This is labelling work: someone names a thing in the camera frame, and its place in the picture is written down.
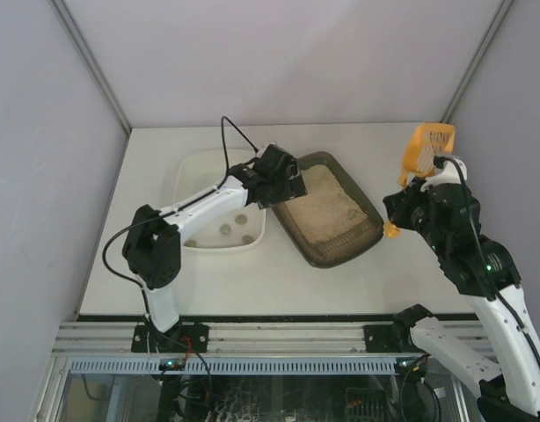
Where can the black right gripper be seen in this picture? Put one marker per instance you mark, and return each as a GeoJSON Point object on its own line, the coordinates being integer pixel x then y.
{"type": "Point", "coordinates": [396, 207]}

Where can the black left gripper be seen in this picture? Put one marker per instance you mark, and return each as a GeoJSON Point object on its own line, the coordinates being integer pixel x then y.
{"type": "Point", "coordinates": [292, 187]}

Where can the yellow plastic litter scoop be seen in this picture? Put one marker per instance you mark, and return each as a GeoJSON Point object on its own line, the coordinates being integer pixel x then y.
{"type": "Point", "coordinates": [428, 141]}

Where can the dark translucent litter box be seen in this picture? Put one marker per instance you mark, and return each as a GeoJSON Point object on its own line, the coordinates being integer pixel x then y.
{"type": "Point", "coordinates": [317, 223]}

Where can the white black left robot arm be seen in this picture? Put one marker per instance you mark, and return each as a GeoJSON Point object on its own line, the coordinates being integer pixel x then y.
{"type": "Point", "coordinates": [153, 246]}

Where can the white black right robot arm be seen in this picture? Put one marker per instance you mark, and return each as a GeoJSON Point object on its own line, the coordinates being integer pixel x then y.
{"type": "Point", "coordinates": [444, 213]}

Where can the white plastic waste bin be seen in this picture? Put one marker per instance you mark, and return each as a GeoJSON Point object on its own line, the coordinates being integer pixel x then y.
{"type": "Point", "coordinates": [200, 173]}

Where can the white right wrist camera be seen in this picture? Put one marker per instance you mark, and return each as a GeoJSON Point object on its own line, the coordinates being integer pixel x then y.
{"type": "Point", "coordinates": [448, 170]}

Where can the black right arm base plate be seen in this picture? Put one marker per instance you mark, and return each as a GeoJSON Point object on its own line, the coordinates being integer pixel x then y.
{"type": "Point", "coordinates": [386, 338]}

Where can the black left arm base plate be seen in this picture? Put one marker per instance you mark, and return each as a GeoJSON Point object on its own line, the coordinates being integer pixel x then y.
{"type": "Point", "coordinates": [183, 338]}

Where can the aluminium front rail frame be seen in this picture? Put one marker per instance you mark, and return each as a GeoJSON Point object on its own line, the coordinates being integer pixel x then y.
{"type": "Point", "coordinates": [256, 339]}

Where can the grey slotted cable duct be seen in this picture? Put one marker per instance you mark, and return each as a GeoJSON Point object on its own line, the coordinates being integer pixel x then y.
{"type": "Point", "coordinates": [236, 366]}

